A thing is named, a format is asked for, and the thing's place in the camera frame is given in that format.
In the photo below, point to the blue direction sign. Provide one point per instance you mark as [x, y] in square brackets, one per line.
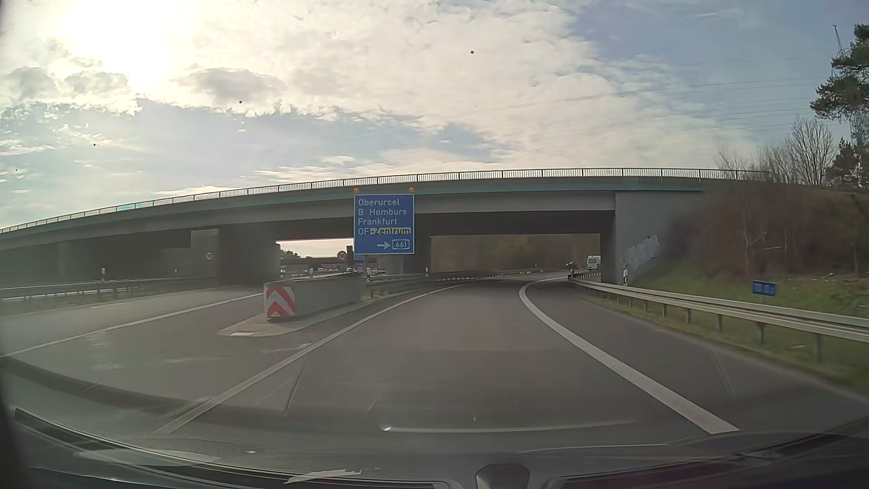
[383, 224]

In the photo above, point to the grey concrete road bridge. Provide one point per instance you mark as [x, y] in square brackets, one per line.
[516, 204]

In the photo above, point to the round speed limit sign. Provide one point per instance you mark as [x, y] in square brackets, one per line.
[342, 256]

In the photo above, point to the grey asphalt road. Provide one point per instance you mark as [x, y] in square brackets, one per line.
[448, 339]

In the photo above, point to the concrete barrier with red-white chevrons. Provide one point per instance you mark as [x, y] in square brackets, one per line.
[312, 297]

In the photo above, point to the white van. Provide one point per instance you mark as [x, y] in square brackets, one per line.
[593, 262]

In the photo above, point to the paved traffic island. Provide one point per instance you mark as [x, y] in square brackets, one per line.
[285, 324]

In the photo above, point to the road markings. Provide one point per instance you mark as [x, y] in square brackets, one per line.
[614, 363]

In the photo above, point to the car's own bonnet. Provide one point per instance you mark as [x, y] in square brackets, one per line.
[434, 468]

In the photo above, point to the small blue marker sign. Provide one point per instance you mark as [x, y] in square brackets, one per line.
[764, 288]

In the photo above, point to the bare bushes and trees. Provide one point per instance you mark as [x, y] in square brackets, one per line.
[767, 224]

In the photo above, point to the grass verge and bank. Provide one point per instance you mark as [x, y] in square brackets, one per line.
[801, 292]

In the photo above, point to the pine tree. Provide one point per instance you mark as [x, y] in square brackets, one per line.
[845, 88]

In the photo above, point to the grey steel guard rail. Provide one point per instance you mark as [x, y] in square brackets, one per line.
[95, 288]
[747, 310]
[434, 277]

